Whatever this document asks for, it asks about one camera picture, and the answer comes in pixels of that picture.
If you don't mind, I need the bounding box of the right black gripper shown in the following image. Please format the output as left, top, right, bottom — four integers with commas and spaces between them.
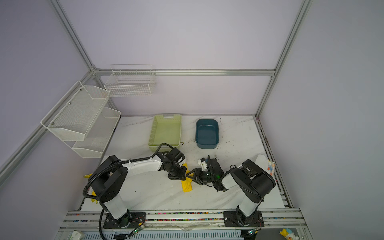
186, 169, 217, 186

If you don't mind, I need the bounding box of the yellow paper napkin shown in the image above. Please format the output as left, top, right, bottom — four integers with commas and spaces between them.
181, 178, 193, 193

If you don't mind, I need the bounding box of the light green plastic basket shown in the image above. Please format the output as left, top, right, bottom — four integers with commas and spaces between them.
148, 115, 182, 152

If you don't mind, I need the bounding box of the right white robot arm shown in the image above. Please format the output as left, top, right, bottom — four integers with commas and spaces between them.
186, 156, 276, 228

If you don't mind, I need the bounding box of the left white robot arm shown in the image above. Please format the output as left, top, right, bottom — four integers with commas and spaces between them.
82, 148, 187, 221

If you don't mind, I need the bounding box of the teal plastic tray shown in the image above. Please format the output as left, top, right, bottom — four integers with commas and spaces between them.
195, 119, 220, 150

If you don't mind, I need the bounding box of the colourful small carton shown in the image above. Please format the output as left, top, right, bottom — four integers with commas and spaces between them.
255, 155, 276, 177

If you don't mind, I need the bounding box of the yellow banana toy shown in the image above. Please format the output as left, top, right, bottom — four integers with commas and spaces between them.
83, 174, 99, 205

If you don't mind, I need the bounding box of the white two-tier mesh shelf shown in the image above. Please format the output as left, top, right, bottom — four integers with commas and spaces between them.
41, 82, 121, 159

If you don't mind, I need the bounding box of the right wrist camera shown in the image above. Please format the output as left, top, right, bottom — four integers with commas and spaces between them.
198, 159, 208, 172

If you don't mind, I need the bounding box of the white wire wall basket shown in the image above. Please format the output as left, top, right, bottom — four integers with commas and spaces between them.
104, 65, 157, 97

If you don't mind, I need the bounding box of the left black corrugated cable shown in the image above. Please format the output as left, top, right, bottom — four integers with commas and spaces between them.
82, 142, 175, 240

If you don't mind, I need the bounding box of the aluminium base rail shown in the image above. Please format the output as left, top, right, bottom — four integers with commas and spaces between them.
55, 208, 313, 240

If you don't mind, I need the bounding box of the aluminium cage frame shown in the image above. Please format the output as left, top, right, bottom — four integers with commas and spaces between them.
1, 1, 313, 188

